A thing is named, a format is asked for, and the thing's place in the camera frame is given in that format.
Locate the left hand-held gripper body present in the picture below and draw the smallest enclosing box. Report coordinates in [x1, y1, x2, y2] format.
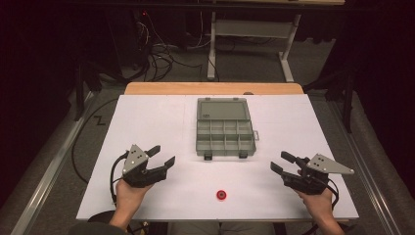
[121, 144, 169, 189]

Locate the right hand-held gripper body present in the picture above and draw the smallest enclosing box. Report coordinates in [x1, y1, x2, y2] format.
[280, 153, 356, 196]

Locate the grey translucent compartment box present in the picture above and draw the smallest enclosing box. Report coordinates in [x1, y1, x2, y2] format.
[195, 96, 260, 162]

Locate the person's left hand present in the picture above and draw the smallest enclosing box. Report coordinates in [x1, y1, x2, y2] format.
[114, 178, 155, 217]

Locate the person's right hand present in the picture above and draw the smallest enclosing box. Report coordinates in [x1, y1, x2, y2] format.
[294, 190, 335, 220]

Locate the black metal stand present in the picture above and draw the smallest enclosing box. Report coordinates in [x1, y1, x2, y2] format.
[72, 61, 103, 122]
[302, 70, 356, 134]

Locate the person's dark sleeve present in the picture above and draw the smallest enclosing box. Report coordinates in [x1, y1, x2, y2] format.
[68, 210, 130, 235]

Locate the left hand-held gripper cable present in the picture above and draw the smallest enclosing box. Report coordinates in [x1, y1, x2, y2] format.
[110, 151, 130, 208]

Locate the hand-held gripper cable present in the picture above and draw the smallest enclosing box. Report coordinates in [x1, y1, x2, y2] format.
[324, 178, 340, 211]
[110, 151, 130, 208]

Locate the right hand-held gripper cable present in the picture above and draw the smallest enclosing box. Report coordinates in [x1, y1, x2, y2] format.
[324, 178, 340, 211]

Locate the aluminium floor rail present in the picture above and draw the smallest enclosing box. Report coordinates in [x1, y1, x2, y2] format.
[327, 100, 408, 235]
[10, 91, 100, 235]

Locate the long black floor cable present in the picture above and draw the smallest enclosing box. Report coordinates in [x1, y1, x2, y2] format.
[70, 97, 119, 184]

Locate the tangle of floor cables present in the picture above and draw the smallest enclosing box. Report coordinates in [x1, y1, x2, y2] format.
[131, 12, 204, 83]

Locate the white desk frame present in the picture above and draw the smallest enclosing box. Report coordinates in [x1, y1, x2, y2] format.
[207, 11, 303, 83]

